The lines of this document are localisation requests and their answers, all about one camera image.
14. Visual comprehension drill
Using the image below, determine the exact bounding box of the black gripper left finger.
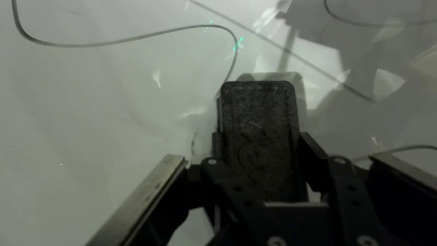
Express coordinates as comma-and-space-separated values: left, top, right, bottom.
84, 130, 276, 246

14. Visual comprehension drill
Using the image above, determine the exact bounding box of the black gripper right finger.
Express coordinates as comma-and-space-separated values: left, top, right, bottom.
298, 130, 437, 246

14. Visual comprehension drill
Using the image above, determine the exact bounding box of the large grey whiteboard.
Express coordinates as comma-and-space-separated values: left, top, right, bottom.
0, 0, 437, 246

